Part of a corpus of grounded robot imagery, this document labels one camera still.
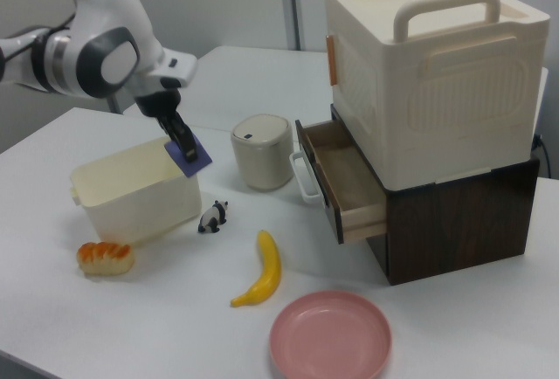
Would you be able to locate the dark wood drawer cabinet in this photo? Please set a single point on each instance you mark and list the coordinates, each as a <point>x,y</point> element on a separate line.
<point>458,230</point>

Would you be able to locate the pink plate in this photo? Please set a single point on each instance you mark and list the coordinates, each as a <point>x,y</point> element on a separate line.
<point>327,335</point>

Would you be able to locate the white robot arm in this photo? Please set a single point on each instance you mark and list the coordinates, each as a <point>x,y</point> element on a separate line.
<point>109,16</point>

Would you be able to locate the large cream storage box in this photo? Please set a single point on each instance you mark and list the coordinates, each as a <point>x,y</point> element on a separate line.
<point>436,91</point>

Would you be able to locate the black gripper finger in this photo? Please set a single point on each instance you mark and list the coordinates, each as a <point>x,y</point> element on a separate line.
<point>183,139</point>
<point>163,126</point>

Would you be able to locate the purple cube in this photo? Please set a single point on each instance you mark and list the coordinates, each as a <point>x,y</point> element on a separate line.
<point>198,165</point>

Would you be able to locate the small cream lidded bin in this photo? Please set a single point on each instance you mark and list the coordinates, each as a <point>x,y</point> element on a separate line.
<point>262,160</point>

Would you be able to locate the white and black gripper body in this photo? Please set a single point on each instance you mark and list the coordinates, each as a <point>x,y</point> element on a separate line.
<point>174,66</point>

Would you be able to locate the copper storage box latch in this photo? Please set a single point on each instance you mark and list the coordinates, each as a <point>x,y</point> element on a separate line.
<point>332,60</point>

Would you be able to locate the yellow banana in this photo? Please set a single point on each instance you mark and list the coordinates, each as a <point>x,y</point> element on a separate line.
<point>268,270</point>

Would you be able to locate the panda figurine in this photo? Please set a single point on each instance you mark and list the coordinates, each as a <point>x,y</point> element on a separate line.
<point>211,219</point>

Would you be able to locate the cream open plastic box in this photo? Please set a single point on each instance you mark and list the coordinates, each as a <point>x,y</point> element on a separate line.
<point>140,208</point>

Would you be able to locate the toy bread roll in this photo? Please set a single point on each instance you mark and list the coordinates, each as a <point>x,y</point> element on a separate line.
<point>105,259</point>

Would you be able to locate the wooden drawer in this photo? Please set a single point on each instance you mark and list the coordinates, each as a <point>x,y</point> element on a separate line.
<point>345,178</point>

